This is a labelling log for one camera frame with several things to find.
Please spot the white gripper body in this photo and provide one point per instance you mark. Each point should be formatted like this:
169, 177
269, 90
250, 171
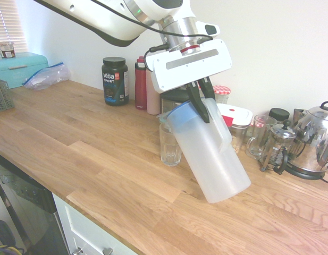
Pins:
190, 69

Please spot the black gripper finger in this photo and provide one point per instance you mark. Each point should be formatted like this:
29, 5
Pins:
197, 101
207, 89

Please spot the translucent water pitcher blue lid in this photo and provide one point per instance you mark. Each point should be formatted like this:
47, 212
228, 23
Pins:
211, 159

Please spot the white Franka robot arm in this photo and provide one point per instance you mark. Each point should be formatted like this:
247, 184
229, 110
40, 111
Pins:
100, 16

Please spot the pink water bottle black cap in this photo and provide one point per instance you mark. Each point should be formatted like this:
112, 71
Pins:
153, 103

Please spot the red water bottle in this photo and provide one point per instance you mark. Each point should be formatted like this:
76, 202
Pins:
140, 87

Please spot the glass jar red checkered lid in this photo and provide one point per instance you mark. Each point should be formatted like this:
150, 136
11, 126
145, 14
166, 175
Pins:
222, 91

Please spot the clear canister black square lid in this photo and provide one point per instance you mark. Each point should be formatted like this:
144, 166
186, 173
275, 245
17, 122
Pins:
172, 102

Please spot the glass container teal lid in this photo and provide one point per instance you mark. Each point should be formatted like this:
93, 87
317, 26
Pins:
161, 117

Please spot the cereal container white red lid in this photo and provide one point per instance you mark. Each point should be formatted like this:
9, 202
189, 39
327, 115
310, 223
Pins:
240, 114

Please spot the clear drinking glass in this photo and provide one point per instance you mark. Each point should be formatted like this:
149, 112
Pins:
167, 151

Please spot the small jar red checkered lid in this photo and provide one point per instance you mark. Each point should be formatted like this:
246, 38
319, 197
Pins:
260, 123

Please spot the clear glass mug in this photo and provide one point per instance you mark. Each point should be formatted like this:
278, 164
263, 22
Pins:
259, 143

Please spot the glass jar black lid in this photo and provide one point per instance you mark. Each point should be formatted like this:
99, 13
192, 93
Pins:
278, 114

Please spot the black protein powder tub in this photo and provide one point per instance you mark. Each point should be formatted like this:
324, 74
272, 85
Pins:
115, 79

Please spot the glass French press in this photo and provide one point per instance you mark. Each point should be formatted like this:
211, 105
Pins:
276, 148

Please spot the chrome electric kettle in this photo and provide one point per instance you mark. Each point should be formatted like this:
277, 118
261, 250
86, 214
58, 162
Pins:
316, 138

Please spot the black kettle base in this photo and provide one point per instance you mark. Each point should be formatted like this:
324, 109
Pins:
307, 174

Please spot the clear zip bag blue seal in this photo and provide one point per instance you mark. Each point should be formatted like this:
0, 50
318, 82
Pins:
46, 77

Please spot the white cabinet drawer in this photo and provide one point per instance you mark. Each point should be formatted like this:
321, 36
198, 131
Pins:
81, 228

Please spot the teal bread box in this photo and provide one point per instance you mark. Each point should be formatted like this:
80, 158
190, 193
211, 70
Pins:
17, 69

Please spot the white window blinds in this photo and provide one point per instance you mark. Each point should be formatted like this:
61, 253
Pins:
16, 26

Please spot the plastic yogurt cup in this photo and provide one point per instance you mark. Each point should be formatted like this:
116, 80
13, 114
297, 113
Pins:
6, 50

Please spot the white blind wand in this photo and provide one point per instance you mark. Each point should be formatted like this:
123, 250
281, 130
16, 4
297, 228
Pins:
5, 32

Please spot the grey plastic cutlery basket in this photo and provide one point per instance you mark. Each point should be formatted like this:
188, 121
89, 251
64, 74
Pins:
1, 95

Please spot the black dishwasher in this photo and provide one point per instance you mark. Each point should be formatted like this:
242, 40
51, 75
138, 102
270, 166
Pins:
28, 212

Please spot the dark bag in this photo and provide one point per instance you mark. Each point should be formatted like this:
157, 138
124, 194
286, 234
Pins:
4, 236

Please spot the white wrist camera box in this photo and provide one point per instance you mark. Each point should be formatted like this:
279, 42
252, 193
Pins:
210, 28

